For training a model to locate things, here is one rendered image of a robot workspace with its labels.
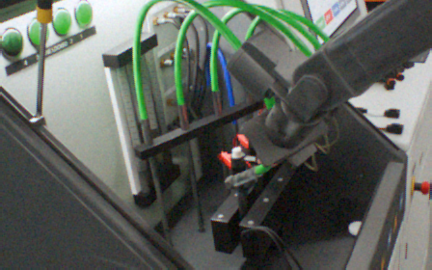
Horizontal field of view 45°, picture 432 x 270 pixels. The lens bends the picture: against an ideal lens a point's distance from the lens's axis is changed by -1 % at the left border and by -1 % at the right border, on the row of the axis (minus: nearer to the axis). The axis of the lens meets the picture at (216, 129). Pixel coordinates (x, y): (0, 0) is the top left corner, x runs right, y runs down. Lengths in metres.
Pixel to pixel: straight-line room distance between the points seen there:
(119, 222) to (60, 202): 0.09
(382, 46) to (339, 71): 0.05
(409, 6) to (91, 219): 0.48
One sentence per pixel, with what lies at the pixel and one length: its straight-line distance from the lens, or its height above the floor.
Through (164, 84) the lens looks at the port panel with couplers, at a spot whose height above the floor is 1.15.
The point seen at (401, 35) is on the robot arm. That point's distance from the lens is 0.49.
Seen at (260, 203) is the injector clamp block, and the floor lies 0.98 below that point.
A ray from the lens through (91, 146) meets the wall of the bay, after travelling 1.07.
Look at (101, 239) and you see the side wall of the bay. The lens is 0.74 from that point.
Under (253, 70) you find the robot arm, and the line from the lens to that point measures 0.61.
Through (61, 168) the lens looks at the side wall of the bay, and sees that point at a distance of 0.72.
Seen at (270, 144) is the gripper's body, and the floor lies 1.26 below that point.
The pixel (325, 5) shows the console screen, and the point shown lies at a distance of 1.52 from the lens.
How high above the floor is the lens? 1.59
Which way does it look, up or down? 26 degrees down
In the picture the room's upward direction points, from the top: 8 degrees counter-clockwise
